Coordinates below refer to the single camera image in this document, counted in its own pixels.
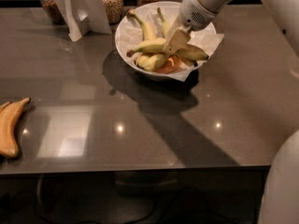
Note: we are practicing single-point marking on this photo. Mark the middle glass jar of grains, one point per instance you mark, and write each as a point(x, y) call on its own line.
point(113, 10)

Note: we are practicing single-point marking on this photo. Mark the white bowl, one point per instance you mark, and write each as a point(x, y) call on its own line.
point(129, 34)

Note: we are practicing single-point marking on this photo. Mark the yellow banana on table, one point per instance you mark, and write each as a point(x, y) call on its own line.
point(9, 115)

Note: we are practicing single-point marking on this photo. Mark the green-yellow banana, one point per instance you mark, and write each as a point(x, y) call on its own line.
point(165, 28)
point(147, 31)

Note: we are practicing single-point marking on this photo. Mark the left glass jar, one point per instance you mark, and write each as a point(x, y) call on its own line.
point(53, 12)

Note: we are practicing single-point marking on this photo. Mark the lower pale banana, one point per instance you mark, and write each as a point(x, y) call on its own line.
point(151, 62)

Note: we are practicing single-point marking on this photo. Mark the white paper sign stand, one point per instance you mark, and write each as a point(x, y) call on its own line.
point(84, 16)

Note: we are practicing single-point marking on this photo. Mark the orange fruit piece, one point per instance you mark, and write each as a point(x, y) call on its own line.
point(171, 65)

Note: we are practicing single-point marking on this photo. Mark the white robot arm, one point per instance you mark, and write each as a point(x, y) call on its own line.
point(280, 201)

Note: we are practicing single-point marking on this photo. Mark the right green-yellow banana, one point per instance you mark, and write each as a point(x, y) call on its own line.
point(165, 28)

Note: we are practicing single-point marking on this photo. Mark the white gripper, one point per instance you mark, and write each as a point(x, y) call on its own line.
point(195, 13)

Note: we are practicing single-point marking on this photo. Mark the banana with sticker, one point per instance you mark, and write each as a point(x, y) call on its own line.
point(190, 52)

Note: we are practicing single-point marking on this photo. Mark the left green-yellow banana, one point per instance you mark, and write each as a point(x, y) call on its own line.
point(147, 31)

